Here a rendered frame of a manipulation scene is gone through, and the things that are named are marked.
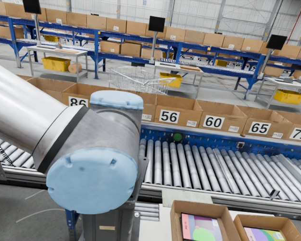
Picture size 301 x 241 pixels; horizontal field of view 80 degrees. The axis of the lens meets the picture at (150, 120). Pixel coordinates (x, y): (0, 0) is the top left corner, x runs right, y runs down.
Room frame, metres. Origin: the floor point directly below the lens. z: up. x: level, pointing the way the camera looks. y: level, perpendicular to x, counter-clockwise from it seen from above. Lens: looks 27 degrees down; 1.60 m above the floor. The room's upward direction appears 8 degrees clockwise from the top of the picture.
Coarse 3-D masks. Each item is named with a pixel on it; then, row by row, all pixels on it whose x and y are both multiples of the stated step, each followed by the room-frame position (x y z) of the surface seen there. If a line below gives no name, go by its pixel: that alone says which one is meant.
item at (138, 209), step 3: (135, 207) 0.64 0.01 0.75; (138, 207) 0.64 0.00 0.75; (135, 210) 0.63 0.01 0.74; (138, 210) 0.63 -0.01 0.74; (141, 210) 0.63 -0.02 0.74; (144, 210) 0.63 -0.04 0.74; (147, 210) 0.63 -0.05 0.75; (150, 210) 0.63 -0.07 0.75; (153, 210) 0.64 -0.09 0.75; (156, 210) 0.64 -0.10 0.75
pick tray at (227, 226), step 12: (180, 204) 0.64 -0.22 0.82; (192, 204) 0.64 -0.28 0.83; (204, 204) 0.64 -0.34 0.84; (216, 204) 0.65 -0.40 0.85; (180, 216) 0.62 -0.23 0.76; (216, 216) 0.65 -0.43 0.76; (228, 216) 0.60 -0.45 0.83; (180, 228) 0.55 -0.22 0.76; (228, 228) 0.57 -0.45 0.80; (180, 240) 0.50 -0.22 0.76; (228, 240) 0.53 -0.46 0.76; (240, 240) 0.48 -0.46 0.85
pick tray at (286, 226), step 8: (240, 216) 0.61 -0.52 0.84; (248, 216) 0.61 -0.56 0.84; (256, 216) 0.62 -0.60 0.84; (264, 216) 0.62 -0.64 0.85; (272, 216) 0.63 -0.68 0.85; (240, 224) 0.56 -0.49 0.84; (248, 224) 0.61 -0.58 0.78; (256, 224) 0.62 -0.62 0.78; (264, 224) 0.62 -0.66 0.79; (272, 224) 0.63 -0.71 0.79; (280, 224) 0.63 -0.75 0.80; (288, 224) 0.61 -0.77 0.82; (240, 232) 0.54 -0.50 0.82; (288, 232) 0.59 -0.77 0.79; (296, 232) 0.57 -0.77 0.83; (248, 240) 0.49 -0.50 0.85; (288, 240) 0.57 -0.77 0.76; (296, 240) 0.55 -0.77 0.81
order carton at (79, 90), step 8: (72, 88) 1.55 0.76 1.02; (80, 88) 1.65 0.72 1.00; (88, 88) 1.65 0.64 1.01; (96, 88) 1.65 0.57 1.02; (104, 88) 1.66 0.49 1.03; (112, 88) 1.66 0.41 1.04; (64, 96) 1.36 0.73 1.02; (72, 96) 1.36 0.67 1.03; (80, 96) 1.36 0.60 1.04; (88, 96) 1.36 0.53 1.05; (64, 104) 1.36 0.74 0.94; (88, 104) 1.36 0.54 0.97
